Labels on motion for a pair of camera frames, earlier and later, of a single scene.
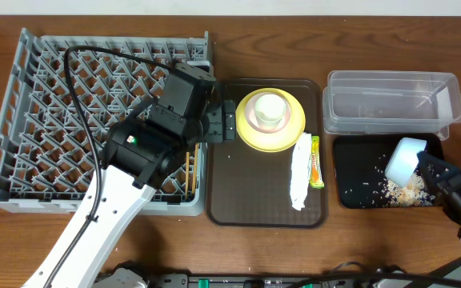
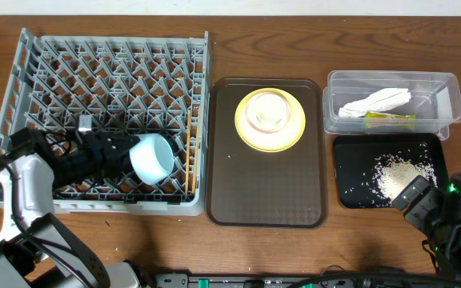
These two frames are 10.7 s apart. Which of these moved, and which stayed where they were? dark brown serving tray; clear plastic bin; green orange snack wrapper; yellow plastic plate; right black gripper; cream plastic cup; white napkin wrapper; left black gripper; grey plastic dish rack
Moved: green orange snack wrapper; right black gripper; white napkin wrapper; left black gripper
Stayed: dark brown serving tray; clear plastic bin; cream plastic cup; grey plastic dish rack; yellow plastic plate
